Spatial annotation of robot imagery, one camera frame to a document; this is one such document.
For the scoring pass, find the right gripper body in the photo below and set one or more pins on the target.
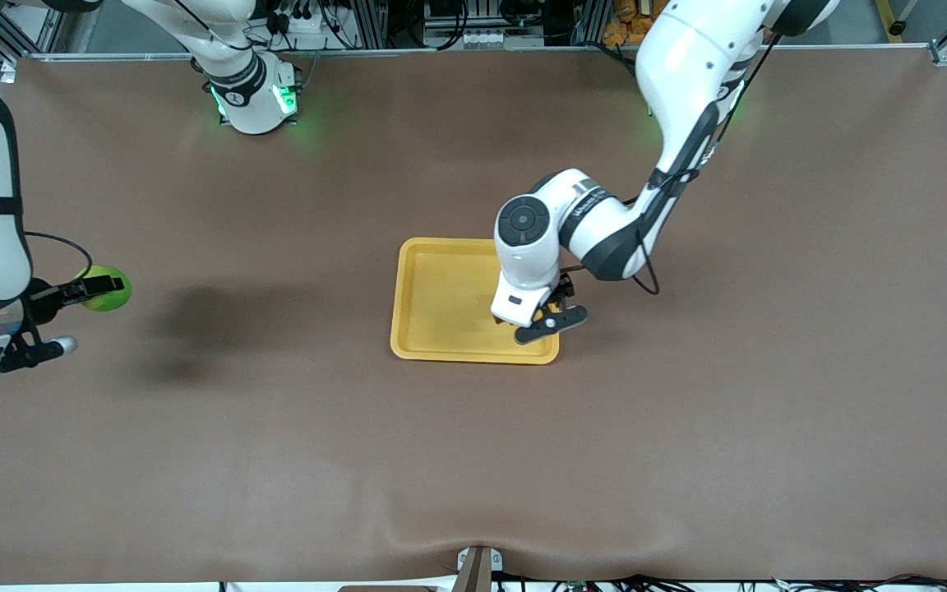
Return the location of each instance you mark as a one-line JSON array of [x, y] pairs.
[[48, 296]]

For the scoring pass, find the yellow potato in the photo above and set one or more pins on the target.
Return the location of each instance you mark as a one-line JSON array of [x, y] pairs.
[[554, 310]]

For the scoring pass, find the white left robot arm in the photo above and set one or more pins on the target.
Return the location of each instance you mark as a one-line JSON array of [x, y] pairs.
[[687, 66]]

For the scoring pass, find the yellow plastic tray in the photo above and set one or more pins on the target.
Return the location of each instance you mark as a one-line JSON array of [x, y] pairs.
[[441, 304]]

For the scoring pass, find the brown table mat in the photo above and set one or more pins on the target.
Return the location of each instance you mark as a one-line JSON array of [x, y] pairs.
[[276, 452]]

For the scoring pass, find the pile of orange snacks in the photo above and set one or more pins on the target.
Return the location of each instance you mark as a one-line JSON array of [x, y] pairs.
[[617, 33]]

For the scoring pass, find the white power strip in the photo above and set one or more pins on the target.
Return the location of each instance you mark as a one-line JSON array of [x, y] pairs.
[[309, 25]]

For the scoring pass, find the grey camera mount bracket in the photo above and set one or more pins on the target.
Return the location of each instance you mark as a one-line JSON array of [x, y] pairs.
[[478, 571]]

